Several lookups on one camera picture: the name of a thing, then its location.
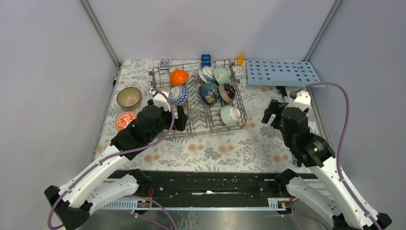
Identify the orange bowl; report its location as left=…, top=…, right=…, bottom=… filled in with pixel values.
left=169, top=69, right=189, bottom=87

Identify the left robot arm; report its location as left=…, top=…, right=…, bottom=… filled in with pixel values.
left=44, top=88, right=188, bottom=230

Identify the blue floral white bowl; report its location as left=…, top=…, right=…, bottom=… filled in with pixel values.
left=198, top=66, right=216, bottom=83

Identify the playing card box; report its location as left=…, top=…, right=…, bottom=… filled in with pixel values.
left=158, top=57, right=171, bottom=70

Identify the pale green bowl back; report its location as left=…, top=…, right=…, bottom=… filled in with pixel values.
left=213, top=67, right=232, bottom=84

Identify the blue toy car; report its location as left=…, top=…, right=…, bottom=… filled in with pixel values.
left=201, top=54, right=212, bottom=67

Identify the pale green bowl front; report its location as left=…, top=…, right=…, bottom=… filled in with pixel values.
left=220, top=105, right=241, bottom=127

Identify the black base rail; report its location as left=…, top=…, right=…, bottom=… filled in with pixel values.
left=108, top=169, right=291, bottom=204

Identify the dark brown patterned bowl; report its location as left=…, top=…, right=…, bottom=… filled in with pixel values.
left=218, top=83, right=236, bottom=104

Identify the white slotted cable duct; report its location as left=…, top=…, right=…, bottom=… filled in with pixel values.
left=101, top=198, right=292, bottom=211

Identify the dark blue glazed bowl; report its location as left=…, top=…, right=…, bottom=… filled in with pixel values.
left=199, top=83, right=220, bottom=106

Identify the brown glazed bowl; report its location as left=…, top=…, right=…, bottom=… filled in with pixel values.
left=116, top=87, right=142, bottom=110

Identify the pale green bowl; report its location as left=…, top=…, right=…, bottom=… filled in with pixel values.
left=220, top=105, right=241, bottom=127
left=213, top=67, right=232, bottom=84

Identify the grey wire dish rack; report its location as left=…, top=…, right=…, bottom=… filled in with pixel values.
left=148, top=59, right=247, bottom=138

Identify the red and white bowl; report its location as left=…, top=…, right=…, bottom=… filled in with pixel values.
left=115, top=112, right=137, bottom=131

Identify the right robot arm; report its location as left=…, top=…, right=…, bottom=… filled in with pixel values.
left=262, top=91, right=392, bottom=230

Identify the blue zigzag patterned bowl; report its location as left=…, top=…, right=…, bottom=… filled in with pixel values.
left=170, top=85, right=189, bottom=105

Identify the orange toy block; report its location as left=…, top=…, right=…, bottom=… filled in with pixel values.
left=237, top=55, right=245, bottom=66

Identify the light blue perforated board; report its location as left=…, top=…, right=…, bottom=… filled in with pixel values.
left=245, top=59, right=321, bottom=87

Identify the floral tablecloth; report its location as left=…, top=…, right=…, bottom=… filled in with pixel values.
left=93, top=59, right=311, bottom=173

